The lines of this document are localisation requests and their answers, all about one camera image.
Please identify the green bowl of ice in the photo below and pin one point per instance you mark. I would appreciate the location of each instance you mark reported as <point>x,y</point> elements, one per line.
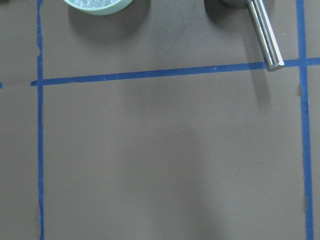
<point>99,7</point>

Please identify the metal ice scoop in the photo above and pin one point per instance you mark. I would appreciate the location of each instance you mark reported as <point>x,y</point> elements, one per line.
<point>264,31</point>

